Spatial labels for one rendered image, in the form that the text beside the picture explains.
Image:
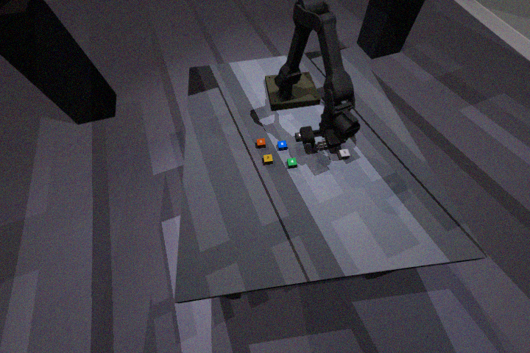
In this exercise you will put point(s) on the yellow block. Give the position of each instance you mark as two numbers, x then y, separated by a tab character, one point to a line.
268	159

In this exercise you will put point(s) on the green block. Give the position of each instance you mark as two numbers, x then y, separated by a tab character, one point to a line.
292	163

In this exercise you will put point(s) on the blue block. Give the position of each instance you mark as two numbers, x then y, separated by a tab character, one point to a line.
282	145

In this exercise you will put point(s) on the orange block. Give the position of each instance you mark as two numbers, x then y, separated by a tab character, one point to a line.
261	143

